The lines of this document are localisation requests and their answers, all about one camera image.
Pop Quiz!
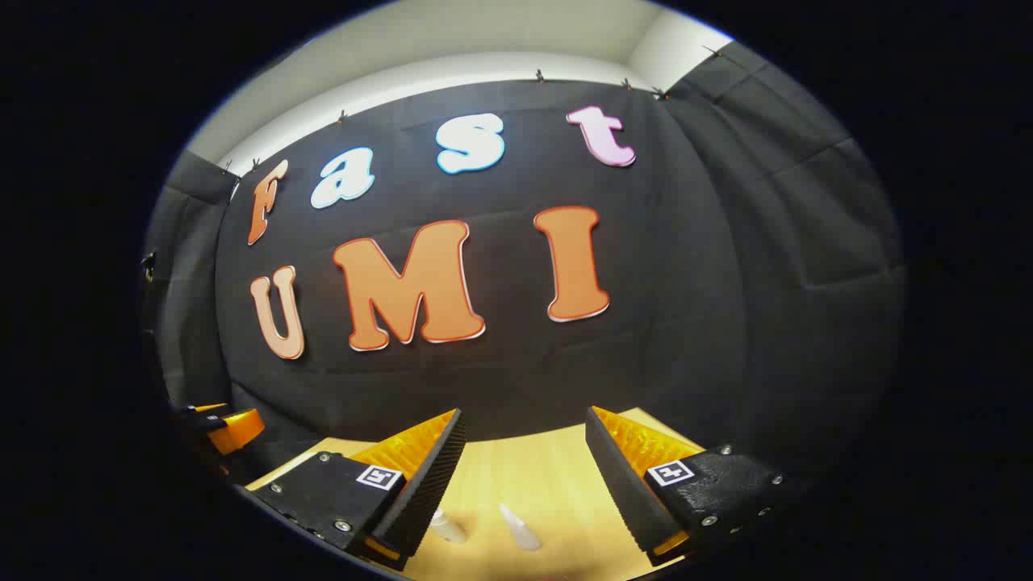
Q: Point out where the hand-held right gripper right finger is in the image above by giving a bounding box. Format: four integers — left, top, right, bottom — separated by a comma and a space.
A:
584, 405, 796, 566

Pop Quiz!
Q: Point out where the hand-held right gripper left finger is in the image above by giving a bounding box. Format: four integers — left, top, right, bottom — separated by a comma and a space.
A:
239, 408, 467, 572

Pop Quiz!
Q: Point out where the white pump bottle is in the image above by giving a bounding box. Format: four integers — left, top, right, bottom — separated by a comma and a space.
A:
428, 508, 469, 545

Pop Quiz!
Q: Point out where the white squeeze tube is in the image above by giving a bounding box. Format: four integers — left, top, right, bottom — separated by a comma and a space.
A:
499, 503, 543, 552

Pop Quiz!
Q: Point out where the black backdrop cloth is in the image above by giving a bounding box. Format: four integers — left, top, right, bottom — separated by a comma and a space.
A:
144, 42, 909, 485

